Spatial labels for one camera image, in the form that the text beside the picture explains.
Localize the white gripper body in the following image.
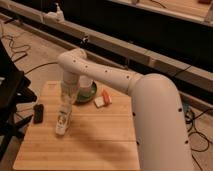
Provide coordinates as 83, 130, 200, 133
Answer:
61, 73, 80, 97

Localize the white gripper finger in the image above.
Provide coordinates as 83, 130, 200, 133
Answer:
61, 94, 69, 106
70, 94, 77, 106

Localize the clear plastic bottle white label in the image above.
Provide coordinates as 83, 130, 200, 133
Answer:
55, 105, 72, 135

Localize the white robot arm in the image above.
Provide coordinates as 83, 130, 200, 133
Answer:
58, 48, 194, 171

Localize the green plate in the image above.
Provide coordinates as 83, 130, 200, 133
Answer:
76, 82, 97, 103

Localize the white paper cup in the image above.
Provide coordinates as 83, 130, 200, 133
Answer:
79, 76, 93, 97

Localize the black small device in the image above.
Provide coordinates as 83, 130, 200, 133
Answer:
33, 104, 44, 124

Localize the orange and white small carton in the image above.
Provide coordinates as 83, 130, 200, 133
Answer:
94, 90, 112, 108

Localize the black chair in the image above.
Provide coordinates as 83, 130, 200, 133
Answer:
0, 40, 37, 162

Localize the white object on beam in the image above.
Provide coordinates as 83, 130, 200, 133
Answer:
44, 3, 65, 22

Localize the black cable on floor left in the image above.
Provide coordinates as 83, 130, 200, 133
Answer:
0, 23, 90, 76

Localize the black cable on floor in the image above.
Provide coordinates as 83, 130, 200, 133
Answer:
0, 23, 90, 76
181, 103, 213, 171

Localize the black cable on floor right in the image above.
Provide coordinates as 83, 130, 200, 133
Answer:
181, 103, 213, 171

